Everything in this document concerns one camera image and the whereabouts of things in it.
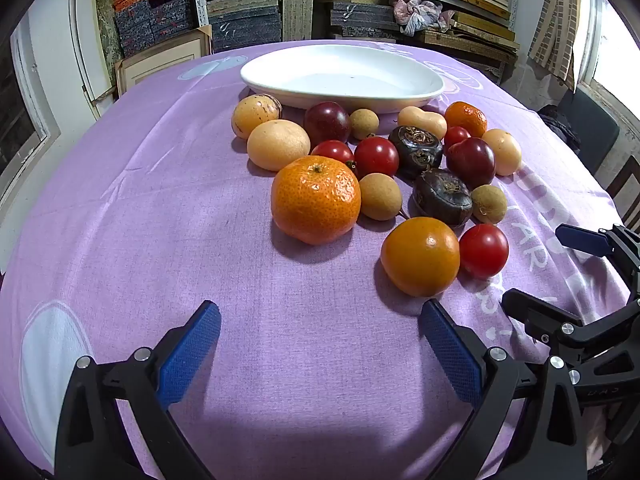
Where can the small orange mandarin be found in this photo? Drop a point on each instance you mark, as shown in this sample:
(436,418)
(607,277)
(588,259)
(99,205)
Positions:
(467,117)

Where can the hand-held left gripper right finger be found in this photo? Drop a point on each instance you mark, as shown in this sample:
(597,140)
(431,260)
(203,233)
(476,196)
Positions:
(452,355)

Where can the pink cloth bundle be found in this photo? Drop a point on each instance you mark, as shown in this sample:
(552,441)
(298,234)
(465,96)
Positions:
(420,15)

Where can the large orange mandarin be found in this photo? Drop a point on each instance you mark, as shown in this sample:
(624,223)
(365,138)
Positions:
(315,200)

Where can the purple printed tablecloth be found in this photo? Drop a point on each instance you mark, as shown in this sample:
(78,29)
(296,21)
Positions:
(150,210)

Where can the black chair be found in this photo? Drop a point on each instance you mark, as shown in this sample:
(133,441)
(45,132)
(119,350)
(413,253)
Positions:
(585,125)

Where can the cardboard framed box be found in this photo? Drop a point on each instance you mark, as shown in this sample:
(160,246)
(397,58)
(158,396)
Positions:
(160,62)

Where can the stack of dark grey boxes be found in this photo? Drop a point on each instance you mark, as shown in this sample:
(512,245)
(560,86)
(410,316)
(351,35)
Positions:
(245,22)

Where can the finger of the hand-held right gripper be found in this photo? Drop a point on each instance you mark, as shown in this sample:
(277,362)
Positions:
(580,240)
(535,310)

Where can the small red cherry tomato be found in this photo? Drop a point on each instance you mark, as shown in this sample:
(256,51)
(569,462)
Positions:
(456,136)

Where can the orange tomato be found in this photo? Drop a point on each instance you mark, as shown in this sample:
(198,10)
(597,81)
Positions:
(420,256)

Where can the white framed window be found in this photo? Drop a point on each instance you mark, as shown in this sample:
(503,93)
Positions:
(615,45)
(20,120)

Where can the green marbled board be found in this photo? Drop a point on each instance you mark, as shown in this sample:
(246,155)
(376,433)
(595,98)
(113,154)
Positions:
(107,25)

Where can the upright woven panel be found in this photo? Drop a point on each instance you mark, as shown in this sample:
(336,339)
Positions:
(297,19)

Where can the stack of blue floral boxes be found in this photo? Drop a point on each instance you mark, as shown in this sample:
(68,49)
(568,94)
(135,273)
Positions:
(145,25)

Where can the large pale yellow fruit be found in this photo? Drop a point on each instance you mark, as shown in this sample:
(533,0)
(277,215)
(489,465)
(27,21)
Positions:
(277,145)

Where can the stack of dark flat boxes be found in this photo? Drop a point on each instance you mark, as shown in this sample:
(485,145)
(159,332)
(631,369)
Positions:
(362,17)

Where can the brick pattern curtain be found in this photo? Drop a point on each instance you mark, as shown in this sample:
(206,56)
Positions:
(555,25)

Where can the white door panel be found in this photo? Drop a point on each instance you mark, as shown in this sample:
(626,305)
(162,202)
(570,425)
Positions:
(90,50)

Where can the dark brown water chestnut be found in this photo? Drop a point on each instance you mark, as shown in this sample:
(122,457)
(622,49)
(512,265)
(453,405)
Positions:
(415,152)
(442,197)

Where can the striped yellow pepino melon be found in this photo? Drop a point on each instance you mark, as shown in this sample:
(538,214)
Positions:
(255,115)

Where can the pale peach lumpy fruit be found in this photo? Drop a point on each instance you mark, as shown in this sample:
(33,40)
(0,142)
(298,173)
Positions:
(422,121)

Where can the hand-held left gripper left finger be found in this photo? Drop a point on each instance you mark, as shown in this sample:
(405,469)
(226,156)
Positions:
(192,355)

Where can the white oval plate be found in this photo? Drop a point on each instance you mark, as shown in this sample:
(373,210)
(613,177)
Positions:
(340,85)

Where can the wooden chair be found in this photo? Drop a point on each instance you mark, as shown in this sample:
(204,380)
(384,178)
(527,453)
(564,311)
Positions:
(627,185)

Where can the metal shelving rack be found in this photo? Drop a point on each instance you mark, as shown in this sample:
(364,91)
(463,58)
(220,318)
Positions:
(199,5)

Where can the small pale yellow fruit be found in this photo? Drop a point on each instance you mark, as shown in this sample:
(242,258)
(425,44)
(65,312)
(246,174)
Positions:
(505,152)

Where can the brown longan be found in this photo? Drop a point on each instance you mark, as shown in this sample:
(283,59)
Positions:
(364,124)
(380,196)
(489,204)

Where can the dark red plum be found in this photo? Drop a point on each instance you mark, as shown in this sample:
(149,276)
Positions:
(471,162)
(327,122)

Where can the stack of wooden frames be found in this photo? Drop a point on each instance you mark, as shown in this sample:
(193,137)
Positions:
(475,25)

